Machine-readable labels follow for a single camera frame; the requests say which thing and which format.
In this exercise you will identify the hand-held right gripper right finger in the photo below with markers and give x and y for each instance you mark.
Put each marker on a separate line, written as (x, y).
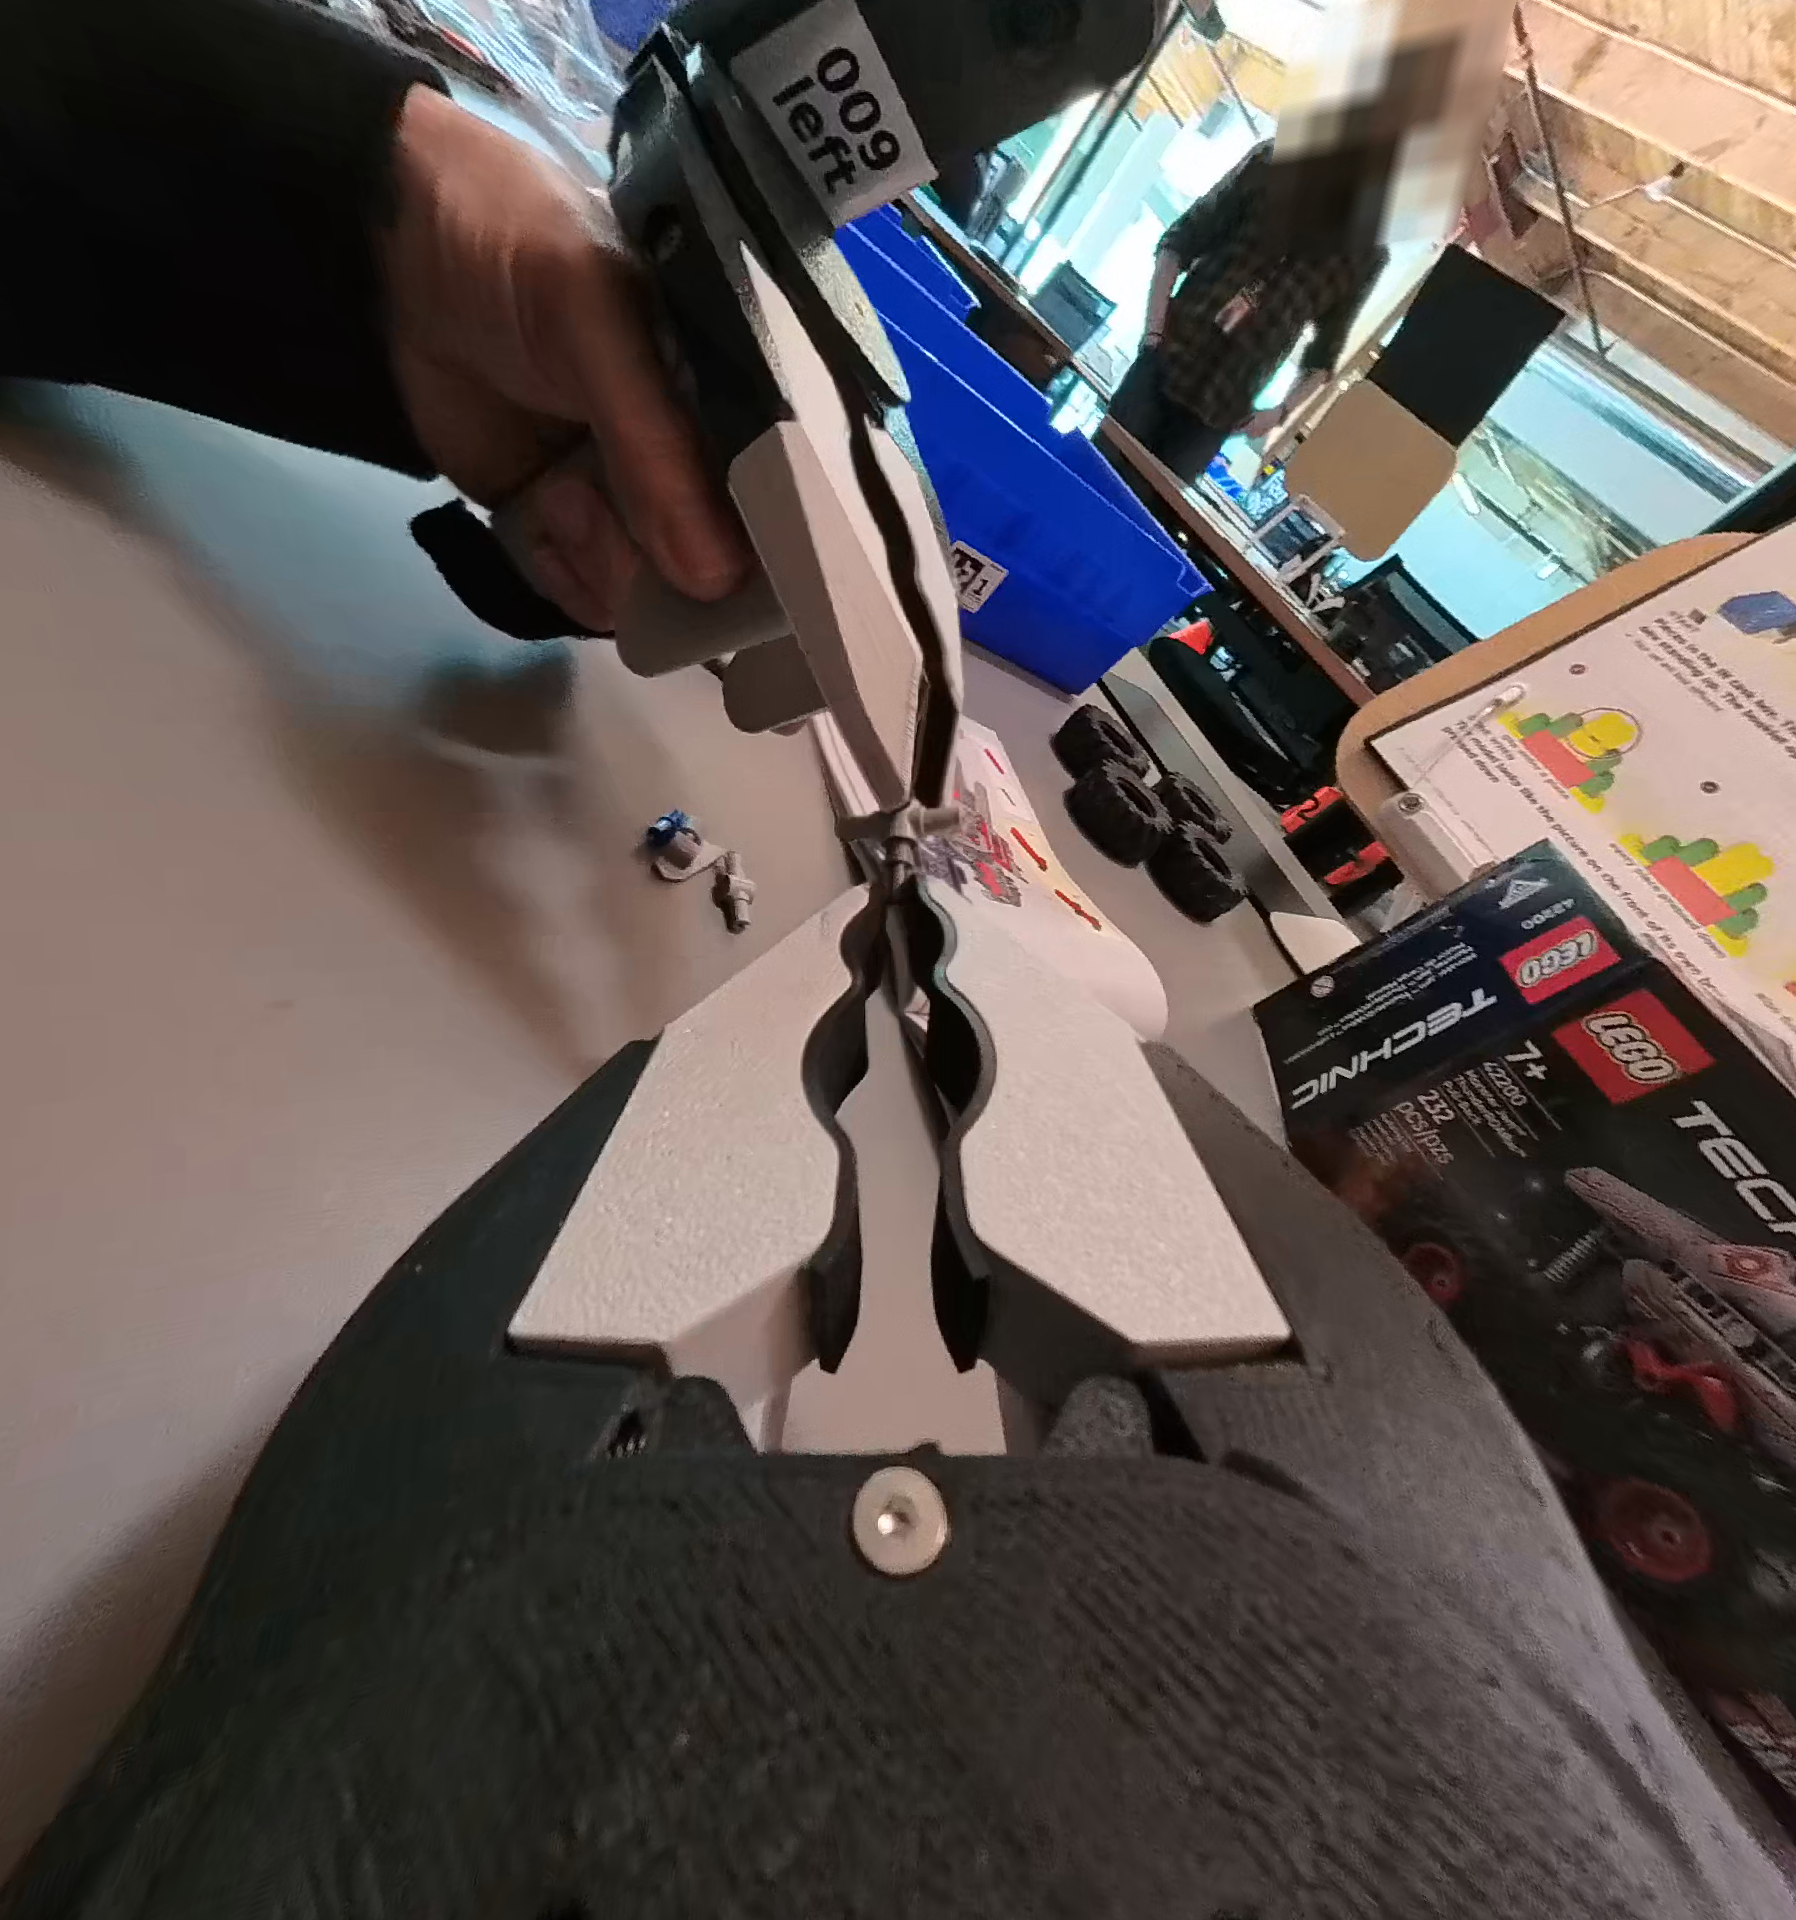
(1109, 1186)

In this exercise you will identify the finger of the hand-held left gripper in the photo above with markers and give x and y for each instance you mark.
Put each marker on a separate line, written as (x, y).
(831, 601)
(838, 345)

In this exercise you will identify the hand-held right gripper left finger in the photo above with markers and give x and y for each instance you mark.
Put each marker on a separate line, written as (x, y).
(689, 1199)

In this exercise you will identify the small grey toy connector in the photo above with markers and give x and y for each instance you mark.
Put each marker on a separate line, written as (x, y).
(898, 839)

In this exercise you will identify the grey desk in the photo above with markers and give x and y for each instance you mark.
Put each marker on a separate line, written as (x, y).
(313, 976)

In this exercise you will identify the person's left hand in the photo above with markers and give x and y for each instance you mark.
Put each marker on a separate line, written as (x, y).
(540, 345)

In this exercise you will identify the blue plastic storage bin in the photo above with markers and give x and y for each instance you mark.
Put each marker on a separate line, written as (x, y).
(1049, 511)
(913, 263)

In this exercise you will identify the open instruction booklet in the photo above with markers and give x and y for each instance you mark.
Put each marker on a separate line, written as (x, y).
(1057, 930)

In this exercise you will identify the small blue toy pin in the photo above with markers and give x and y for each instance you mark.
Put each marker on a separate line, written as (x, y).
(669, 828)

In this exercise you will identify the black toy tire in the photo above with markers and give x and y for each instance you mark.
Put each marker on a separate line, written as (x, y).
(1094, 741)
(1196, 812)
(1207, 882)
(1118, 815)

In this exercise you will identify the small grey toy piece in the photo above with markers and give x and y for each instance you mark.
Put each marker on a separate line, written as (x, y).
(684, 862)

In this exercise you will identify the small beige toy pin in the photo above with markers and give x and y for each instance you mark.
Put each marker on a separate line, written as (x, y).
(735, 889)

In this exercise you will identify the red black toy part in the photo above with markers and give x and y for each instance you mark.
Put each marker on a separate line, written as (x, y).
(1333, 840)

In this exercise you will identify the dark plastic container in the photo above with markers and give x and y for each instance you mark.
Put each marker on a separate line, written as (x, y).
(1243, 676)

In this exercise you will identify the black toy set box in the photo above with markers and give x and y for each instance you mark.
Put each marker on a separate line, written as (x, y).
(1589, 1199)

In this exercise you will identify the beige panel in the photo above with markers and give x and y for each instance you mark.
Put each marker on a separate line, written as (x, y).
(1370, 467)

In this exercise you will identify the black panel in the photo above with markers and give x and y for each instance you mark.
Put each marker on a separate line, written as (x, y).
(1468, 345)

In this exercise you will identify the printed instruction sheet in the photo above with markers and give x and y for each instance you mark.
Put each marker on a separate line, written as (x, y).
(1664, 781)

